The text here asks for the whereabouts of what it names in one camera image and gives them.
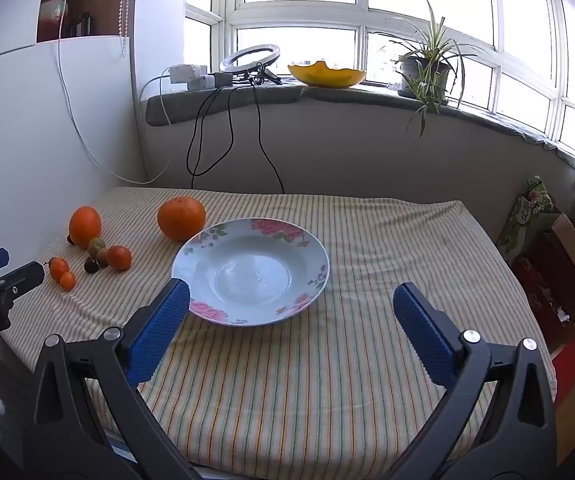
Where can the round orange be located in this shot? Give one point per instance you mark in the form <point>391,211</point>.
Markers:
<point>181,218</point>

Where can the red-orange cherry tomato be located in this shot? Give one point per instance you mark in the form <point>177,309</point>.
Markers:
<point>119,257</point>

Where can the small orange cherry tomato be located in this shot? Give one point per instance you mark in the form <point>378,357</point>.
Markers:
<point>58,267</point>
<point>67,280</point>

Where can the cardboard box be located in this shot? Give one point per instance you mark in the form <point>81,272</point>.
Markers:
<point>567,255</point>

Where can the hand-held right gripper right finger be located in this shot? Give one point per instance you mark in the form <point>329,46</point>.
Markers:
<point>420,327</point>

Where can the floral white plate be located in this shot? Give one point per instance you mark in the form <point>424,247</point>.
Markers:
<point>247,270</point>

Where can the grey windowsill cover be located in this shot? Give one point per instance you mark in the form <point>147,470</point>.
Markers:
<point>177,107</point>

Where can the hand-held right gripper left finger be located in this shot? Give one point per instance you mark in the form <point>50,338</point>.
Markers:
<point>160,325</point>

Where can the green tomato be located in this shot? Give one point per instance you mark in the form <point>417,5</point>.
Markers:
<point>96,245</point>

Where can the oval orange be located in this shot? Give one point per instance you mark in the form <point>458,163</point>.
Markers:
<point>85,225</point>

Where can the white power adapter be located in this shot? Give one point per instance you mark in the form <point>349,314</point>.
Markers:
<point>187,75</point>

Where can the potted spider plant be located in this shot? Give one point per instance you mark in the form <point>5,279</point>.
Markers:
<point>425,67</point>

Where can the green printed bag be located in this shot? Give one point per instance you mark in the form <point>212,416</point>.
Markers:
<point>525,215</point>

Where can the red wall poster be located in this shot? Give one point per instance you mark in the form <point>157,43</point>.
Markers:
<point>52,10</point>

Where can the white window frame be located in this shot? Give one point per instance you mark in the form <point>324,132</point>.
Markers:
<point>362,19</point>

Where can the dark plum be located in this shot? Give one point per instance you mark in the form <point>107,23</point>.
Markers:
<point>91,265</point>

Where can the yellow bowl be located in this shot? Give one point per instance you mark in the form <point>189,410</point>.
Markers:
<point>325,76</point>

